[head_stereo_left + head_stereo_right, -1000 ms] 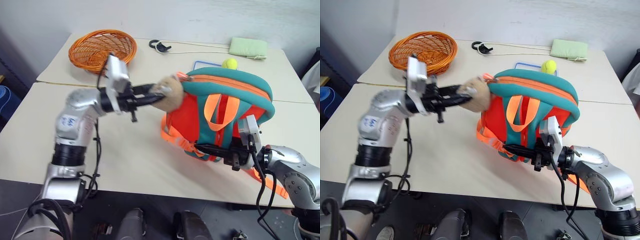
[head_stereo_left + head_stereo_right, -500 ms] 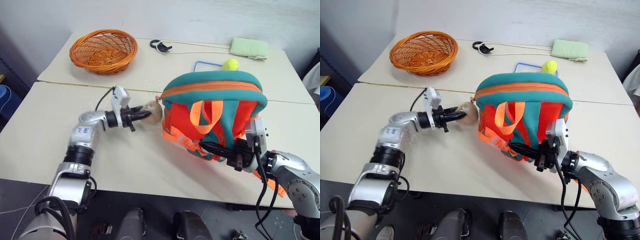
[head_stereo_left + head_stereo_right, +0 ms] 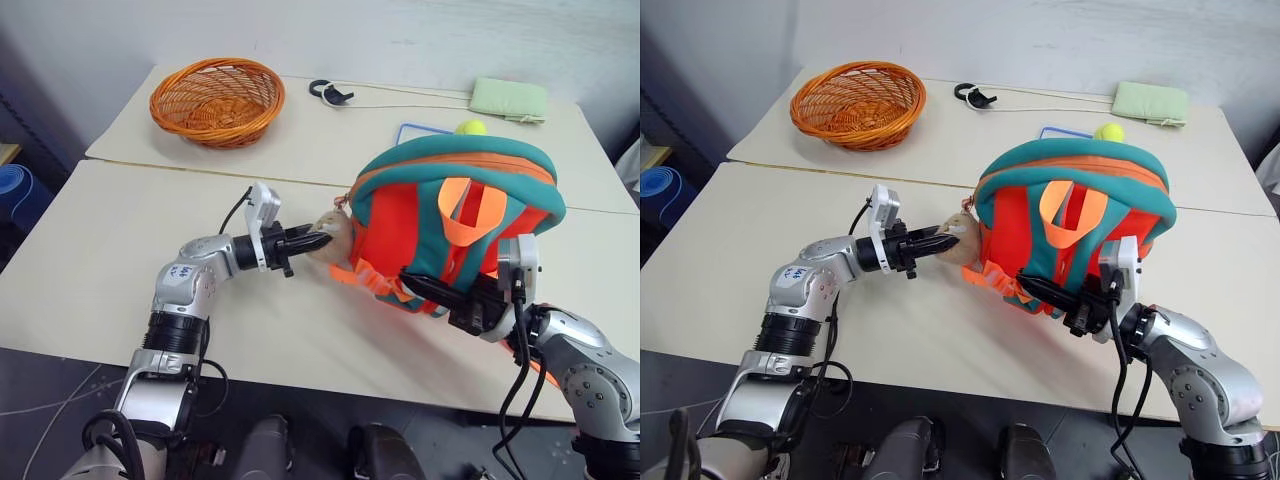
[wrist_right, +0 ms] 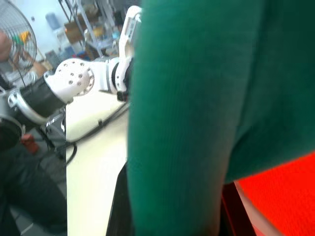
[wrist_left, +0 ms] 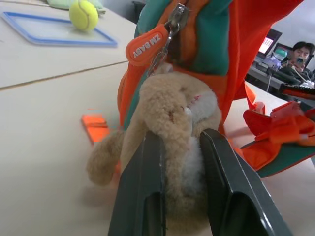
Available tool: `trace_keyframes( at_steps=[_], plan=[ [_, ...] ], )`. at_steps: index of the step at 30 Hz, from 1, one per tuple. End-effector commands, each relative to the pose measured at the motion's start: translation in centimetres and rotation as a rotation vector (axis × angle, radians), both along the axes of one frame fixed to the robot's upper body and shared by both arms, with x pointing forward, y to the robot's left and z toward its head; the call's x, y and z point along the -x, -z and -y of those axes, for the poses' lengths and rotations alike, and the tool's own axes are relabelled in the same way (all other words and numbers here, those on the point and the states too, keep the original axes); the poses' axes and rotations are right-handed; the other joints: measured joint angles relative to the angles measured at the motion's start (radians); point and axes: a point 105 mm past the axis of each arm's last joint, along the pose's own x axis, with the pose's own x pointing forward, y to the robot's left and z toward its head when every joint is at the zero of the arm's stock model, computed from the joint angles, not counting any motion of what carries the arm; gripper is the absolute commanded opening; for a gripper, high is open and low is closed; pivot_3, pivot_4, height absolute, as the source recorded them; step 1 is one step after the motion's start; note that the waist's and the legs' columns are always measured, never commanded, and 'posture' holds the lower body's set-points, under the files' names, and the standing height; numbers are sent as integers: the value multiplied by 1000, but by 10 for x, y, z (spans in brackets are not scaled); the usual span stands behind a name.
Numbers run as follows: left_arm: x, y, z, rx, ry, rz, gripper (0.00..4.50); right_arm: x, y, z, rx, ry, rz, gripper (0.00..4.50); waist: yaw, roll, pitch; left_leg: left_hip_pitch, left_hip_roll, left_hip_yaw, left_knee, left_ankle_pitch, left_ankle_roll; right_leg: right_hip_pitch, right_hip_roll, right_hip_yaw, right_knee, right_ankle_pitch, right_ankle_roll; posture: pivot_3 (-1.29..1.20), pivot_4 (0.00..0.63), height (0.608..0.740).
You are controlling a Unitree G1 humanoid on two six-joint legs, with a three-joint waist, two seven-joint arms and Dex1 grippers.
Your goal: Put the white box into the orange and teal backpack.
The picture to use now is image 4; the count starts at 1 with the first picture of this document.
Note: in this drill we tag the metal storage shelf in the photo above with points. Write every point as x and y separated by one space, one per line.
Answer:
93 27

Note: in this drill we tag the metal cage floor fan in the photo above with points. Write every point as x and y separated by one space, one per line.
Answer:
22 37

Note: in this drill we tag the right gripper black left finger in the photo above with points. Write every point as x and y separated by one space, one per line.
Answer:
120 206

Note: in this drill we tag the red object under table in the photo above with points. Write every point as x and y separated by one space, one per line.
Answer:
30 143

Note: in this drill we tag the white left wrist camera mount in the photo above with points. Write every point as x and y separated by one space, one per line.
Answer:
128 32

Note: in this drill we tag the brown cardboard box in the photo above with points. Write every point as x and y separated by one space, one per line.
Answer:
73 30

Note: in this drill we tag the person in dark clothing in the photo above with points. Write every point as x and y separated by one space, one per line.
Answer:
29 186

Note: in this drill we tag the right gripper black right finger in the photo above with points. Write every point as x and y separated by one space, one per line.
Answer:
233 214

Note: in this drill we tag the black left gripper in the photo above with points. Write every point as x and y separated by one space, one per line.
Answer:
122 96

